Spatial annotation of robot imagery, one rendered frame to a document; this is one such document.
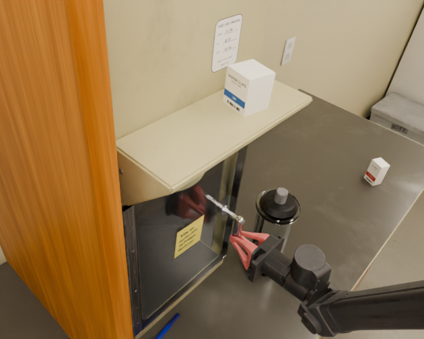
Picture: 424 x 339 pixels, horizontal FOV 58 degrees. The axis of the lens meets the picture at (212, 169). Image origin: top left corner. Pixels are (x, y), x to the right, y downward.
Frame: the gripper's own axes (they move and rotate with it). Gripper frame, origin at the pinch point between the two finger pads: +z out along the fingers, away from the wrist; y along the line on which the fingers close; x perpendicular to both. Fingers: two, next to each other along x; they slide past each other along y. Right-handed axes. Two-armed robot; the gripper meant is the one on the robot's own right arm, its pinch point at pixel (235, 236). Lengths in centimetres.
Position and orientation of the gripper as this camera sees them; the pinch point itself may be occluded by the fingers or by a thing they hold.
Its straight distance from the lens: 87.4
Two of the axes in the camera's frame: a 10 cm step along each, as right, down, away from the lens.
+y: -6.7, 4.3, -6.0
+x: -0.8, 7.7, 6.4
